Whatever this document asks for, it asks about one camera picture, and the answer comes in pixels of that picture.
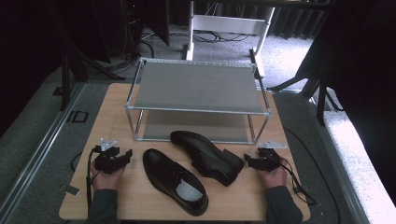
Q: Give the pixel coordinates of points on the person's left hand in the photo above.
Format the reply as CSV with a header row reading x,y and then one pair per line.
x,y
106,180

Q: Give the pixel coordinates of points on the black metal stand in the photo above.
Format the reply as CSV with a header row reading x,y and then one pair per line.
x,y
67,81
320,93

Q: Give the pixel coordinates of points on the person's right hand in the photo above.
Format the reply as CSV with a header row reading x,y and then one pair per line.
x,y
275,178

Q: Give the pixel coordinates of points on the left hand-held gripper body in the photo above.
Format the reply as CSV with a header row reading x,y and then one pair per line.
x,y
107,161

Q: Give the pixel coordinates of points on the dark curtain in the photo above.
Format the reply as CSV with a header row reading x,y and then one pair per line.
x,y
292,21

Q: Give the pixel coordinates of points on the grey metal shoe rack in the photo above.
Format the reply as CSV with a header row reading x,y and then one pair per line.
x,y
199,87

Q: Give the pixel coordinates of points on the black floor bracket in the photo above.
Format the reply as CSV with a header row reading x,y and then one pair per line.
x,y
77,116

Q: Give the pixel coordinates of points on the black leather shoe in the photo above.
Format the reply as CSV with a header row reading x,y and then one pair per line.
x,y
169,177
207,157

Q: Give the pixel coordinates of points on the white desk frame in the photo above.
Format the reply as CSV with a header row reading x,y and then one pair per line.
x,y
230,25

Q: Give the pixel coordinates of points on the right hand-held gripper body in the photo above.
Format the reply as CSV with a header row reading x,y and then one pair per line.
x,y
268,158

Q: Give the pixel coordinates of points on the metal floor rail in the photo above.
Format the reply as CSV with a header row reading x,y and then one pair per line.
x,y
339,161
37,149

